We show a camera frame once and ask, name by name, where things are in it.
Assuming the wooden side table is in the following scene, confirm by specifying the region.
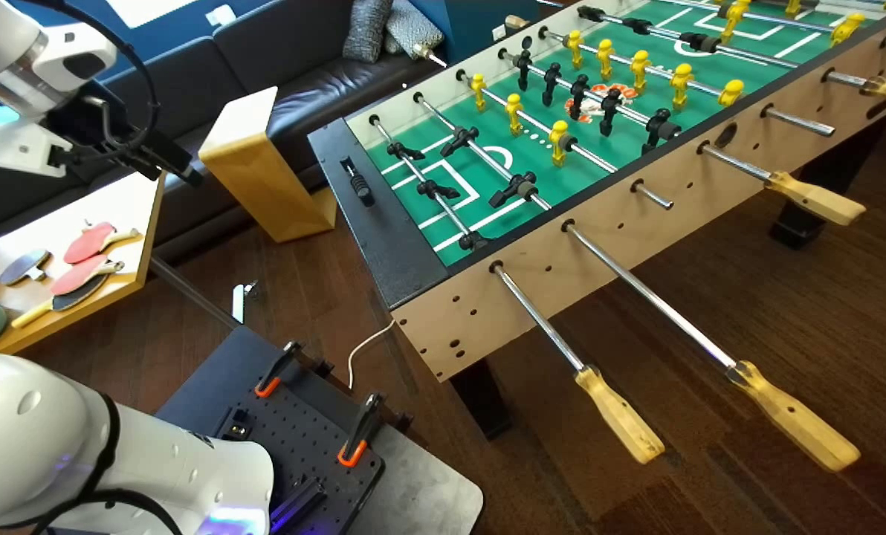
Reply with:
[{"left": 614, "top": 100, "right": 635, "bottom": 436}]
[{"left": 0, "top": 174, "right": 163, "bottom": 354}]

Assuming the yellow wooden box stool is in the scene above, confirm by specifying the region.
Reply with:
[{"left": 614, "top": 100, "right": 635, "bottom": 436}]
[{"left": 199, "top": 85, "right": 336, "bottom": 244}]

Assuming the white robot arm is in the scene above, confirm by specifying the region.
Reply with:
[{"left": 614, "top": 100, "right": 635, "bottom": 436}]
[{"left": 0, "top": 0, "right": 273, "bottom": 535}]

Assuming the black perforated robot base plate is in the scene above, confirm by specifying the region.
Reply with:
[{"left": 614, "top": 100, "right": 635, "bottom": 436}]
[{"left": 159, "top": 326, "right": 486, "bottom": 535}]

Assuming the red ping pong paddle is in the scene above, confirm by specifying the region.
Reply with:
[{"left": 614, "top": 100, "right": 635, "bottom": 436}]
[
  {"left": 12, "top": 256, "right": 122, "bottom": 330},
  {"left": 64, "top": 223, "right": 138, "bottom": 263}
]

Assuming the blue ping pong paddle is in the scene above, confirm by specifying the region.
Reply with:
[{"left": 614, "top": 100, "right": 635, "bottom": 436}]
[{"left": 0, "top": 250, "right": 52, "bottom": 284}]

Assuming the grey cushion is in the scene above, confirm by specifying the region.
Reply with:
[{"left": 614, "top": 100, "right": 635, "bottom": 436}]
[{"left": 343, "top": 0, "right": 394, "bottom": 61}]

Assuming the foosball rod wooden handle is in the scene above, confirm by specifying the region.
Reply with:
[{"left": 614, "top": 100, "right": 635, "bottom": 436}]
[
  {"left": 562, "top": 220, "right": 859, "bottom": 473},
  {"left": 492, "top": 260, "right": 666, "bottom": 464},
  {"left": 825, "top": 67, "right": 886, "bottom": 100},
  {"left": 699, "top": 142, "right": 867, "bottom": 225}
]

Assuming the foosball table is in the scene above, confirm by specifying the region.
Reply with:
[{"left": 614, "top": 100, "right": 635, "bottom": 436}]
[{"left": 312, "top": 0, "right": 886, "bottom": 434}]

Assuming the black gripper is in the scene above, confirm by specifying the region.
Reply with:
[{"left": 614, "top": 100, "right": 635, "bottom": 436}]
[{"left": 59, "top": 96, "right": 204, "bottom": 183}]

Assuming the white cable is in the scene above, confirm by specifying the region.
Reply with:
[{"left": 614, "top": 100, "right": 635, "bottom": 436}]
[{"left": 343, "top": 317, "right": 401, "bottom": 393}]

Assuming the black leather sofa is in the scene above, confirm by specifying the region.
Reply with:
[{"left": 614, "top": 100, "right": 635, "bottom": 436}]
[{"left": 0, "top": 0, "right": 437, "bottom": 246}]

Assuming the orange black clamp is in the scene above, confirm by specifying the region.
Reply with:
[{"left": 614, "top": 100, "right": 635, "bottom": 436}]
[
  {"left": 336, "top": 393, "right": 383, "bottom": 470},
  {"left": 253, "top": 342, "right": 302, "bottom": 399}
]

